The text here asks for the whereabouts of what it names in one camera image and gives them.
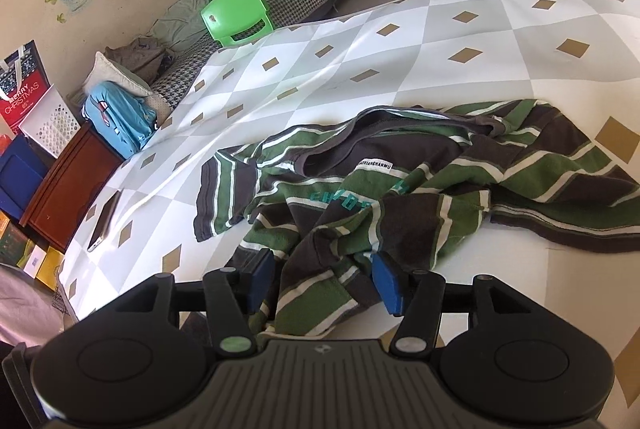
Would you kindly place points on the green plastic chair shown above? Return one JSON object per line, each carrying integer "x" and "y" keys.
{"x": 236, "y": 22}

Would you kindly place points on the white grey diamond tablecloth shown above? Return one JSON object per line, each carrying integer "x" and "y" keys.
{"x": 580, "y": 56}

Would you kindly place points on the red christmas gift bag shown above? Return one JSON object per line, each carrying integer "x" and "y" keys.
{"x": 23, "y": 82}

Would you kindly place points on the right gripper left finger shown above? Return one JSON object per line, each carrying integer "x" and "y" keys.
{"x": 150, "y": 351}

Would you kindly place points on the blue cartoon garment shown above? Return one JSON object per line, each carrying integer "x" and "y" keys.
{"x": 124, "y": 121}

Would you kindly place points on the grey garment on sofa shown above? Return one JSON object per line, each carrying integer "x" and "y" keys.
{"x": 145, "y": 56}

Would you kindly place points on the white grey pillow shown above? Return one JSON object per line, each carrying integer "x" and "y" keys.
{"x": 105, "y": 70}

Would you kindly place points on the gold smartphone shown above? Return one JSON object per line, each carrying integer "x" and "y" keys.
{"x": 104, "y": 221}

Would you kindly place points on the houndstooth covered sofa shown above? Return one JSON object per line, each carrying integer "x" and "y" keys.
{"x": 175, "y": 80}

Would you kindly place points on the white perforated storage basket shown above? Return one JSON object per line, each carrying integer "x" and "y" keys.
{"x": 50, "y": 123}

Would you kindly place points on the green black striped shirt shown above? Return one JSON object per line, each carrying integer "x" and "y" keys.
{"x": 410, "y": 183}

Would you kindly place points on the blue storage box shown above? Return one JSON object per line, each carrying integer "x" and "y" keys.
{"x": 22, "y": 172}

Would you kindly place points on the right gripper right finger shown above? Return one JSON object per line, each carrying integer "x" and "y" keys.
{"x": 495, "y": 351}

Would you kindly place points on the dark red wooden cabinet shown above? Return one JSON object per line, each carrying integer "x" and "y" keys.
{"x": 71, "y": 185}

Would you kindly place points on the sage green blanket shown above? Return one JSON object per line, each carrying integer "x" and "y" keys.
{"x": 181, "y": 26}

